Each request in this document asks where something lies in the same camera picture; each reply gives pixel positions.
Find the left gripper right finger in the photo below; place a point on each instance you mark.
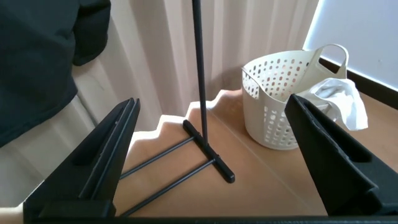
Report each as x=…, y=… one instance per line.
x=342, y=180

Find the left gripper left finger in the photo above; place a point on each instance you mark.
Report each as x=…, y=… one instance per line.
x=93, y=174

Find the white garment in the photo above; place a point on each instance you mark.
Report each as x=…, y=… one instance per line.
x=345, y=99

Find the black knitted garment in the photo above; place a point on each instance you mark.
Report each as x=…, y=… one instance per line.
x=37, y=62

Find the white laundry basket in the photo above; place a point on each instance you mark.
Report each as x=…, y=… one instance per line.
x=264, y=124

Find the black clothes rack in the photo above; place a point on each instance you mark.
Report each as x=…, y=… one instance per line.
x=200, y=62

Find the beige curtain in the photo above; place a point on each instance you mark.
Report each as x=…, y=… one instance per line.
x=155, y=46

